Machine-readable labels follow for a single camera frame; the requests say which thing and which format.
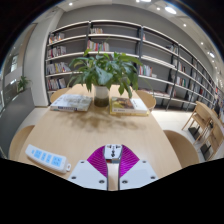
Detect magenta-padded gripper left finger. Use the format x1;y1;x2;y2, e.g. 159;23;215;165
67;144;109;192

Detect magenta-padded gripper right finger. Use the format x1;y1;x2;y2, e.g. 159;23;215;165
118;144;159;192

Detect small white charger block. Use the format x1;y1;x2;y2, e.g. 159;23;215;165
103;143;123;165

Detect white power strip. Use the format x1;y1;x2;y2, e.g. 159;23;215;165
24;143;72;174

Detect round-backed wooden chair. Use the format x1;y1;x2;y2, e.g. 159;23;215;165
8;124;36;161
163;129;200;169
49;87;71;104
134;89;157;113

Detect yellow cover book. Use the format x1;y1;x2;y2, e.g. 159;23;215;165
109;96;150;117

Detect white and blue book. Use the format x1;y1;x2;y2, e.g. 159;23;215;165
49;93;93;113

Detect green potted plant, glass vase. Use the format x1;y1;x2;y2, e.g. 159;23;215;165
67;49;144;108

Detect small green background plant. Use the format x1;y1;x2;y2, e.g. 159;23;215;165
16;75;33;94

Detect grey bookshelf unit with books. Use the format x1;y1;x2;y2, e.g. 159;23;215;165
44;19;224;113

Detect ceiling lights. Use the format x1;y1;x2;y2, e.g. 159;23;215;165
68;0;216;59

